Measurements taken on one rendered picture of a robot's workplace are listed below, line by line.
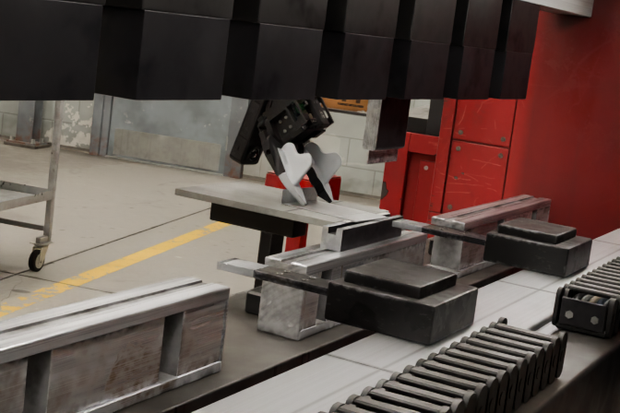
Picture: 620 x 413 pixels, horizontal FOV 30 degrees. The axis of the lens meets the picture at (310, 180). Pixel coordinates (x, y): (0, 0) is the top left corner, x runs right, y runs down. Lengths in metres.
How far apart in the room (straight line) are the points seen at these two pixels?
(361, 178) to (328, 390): 7.85
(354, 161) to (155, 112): 1.64
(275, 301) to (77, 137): 8.13
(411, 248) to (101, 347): 0.72
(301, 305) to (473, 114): 1.14
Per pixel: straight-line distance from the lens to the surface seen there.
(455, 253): 1.94
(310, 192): 1.71
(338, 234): 1.52
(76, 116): 9.53
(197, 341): 1.23
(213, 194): 1.68
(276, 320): 1.44
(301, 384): 0.91
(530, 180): 2.44
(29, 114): 9.47
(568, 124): 2.42
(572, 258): 1.51
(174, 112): 9.12
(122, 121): 9.31
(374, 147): 1.58
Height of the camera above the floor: 1.26
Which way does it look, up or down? 8 degrees down
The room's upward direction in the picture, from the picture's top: 7 degrees clockwise
